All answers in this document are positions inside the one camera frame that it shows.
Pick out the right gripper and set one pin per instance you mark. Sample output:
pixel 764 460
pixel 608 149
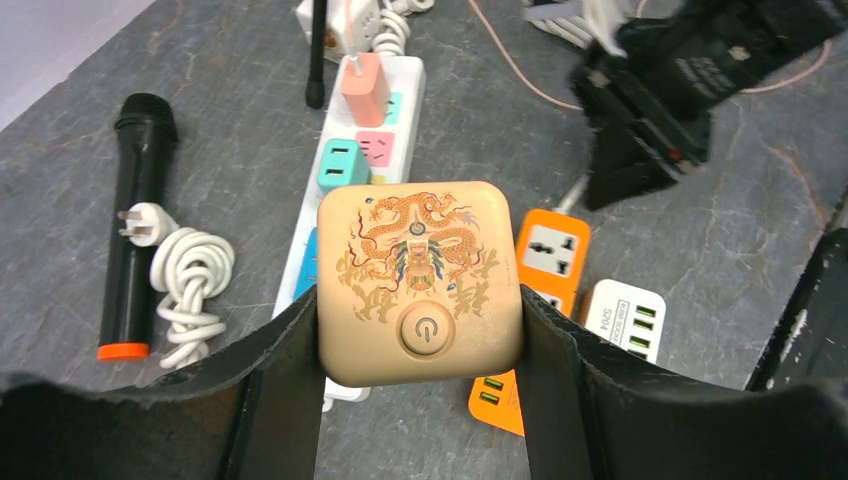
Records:
pixel 650 127

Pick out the teal usb charger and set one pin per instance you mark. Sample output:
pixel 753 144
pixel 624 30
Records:
pixel 342 163

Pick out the orange power strip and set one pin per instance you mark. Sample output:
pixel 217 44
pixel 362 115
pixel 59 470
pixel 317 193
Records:
pixel 551 251

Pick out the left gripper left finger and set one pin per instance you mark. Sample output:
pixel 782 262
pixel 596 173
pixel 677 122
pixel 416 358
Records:
pixel 249 411

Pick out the blue plug adapter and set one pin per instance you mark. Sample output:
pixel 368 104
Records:
pixel 307 276

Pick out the salmon pink usb charger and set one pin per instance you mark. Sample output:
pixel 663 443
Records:
pixel 365 89

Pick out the white cord orange strip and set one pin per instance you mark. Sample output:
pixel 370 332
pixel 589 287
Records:
pixel 588 25

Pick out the white small power strip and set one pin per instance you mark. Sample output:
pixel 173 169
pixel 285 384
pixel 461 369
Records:
pixel 627 316

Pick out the white cube socket adapter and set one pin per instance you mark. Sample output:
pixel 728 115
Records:
pixel 350 28

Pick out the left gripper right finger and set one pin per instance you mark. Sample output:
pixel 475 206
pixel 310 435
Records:
pixel 592 410

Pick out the tan cube socket adapter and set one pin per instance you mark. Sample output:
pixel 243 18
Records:
pixel 416 282

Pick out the black music stand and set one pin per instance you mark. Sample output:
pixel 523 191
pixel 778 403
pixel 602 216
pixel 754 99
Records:
pixel 315 88

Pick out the black microphone orange end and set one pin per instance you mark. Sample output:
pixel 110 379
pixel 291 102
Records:
pixel 147 142

